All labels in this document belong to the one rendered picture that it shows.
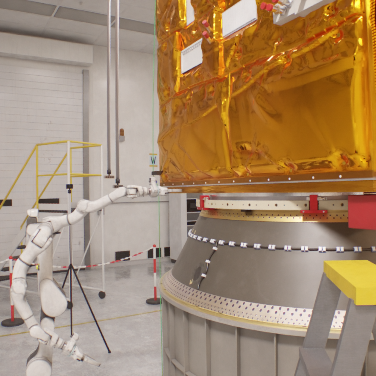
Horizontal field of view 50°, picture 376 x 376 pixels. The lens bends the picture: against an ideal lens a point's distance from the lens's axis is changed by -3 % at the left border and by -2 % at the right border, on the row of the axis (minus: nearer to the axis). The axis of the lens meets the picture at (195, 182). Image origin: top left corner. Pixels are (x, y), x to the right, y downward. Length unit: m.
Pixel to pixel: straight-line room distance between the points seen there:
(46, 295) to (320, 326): 1.71
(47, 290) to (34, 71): 7.55
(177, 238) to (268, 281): 8.00
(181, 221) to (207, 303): 7.66
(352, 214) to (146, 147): 8.80
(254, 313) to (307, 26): 1.33
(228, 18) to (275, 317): 1.68
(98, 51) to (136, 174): 3.08
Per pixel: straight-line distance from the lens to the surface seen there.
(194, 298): 2.24
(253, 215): 2.20
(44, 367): 2.81
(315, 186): 1.90
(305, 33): 2.01
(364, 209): 1.77
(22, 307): 2.53
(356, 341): 1.17
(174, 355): 2.58
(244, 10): 2.46
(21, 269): 2.49
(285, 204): 2.08
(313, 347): 1.54
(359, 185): 1.74
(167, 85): 3.14
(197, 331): 2.27
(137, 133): 10.27
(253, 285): 2.05
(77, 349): 2.63
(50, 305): 2.69
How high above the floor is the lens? 1.77
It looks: 1 degrees up
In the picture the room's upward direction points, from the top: 1 degrees counter-clockwise
